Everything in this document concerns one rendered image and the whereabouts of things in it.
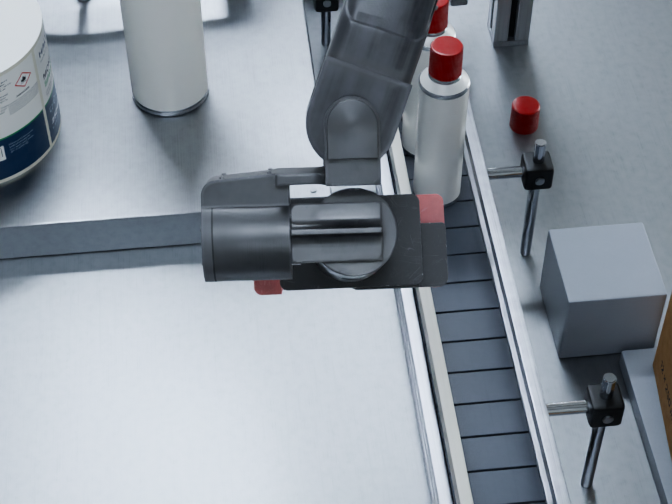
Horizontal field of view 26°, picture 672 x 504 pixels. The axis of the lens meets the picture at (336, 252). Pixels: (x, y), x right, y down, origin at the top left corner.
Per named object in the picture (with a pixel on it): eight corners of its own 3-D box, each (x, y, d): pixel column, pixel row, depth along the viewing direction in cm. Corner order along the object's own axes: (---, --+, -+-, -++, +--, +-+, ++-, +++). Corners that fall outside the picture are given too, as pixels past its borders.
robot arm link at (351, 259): (400, 274, 92) (397, 184, 92) (291, 277, 92) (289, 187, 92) (394, 278, 99) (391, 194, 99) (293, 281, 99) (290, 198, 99)
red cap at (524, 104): (531, 138, 171) (534, 117, 169) (504, 129, 172) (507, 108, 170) (542, 120, 173) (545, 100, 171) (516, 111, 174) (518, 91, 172)
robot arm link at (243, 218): (379, 96, 90) (373, 91, 98) (193, 101, 89) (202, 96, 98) (384, 287, 91) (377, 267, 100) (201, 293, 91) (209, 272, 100)
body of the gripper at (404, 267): (276, 202, 106) (274, 192, 98) (417, 195, 106) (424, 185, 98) (280, 291, 105) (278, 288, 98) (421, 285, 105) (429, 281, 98)
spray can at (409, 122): (398, 130, 165) (404, -16, 150) (443, 127, 165) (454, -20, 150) (404, 162, 161) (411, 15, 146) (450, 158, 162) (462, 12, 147)
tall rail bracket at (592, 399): (523, 475, 140) (541, 369, 127) (597, 468, 140) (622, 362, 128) (529, 504, 137) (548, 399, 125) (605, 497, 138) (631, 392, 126)
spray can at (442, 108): (409, 177, 160) (417, 30, 145) (456, 173, 160) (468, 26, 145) (416, 211, 156) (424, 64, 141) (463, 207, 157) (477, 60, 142)
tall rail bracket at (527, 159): (470, 246, 160) (481, 136, 147) (535, 241, 160) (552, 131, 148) (475, 268, 157) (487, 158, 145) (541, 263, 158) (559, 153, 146)
